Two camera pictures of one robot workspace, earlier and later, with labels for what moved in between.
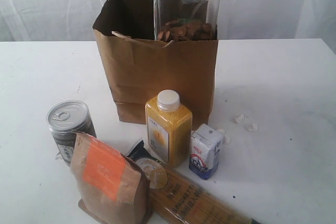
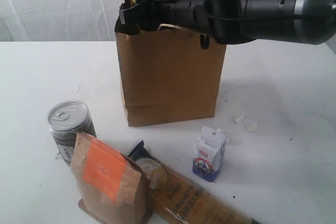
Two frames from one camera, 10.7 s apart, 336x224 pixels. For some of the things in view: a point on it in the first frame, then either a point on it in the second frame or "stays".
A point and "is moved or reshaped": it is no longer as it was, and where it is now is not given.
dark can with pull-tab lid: (63, 116) stays
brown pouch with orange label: (111, 188) stays
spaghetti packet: (176, 197) stays
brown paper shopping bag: (139, 67) is moved or reshaped
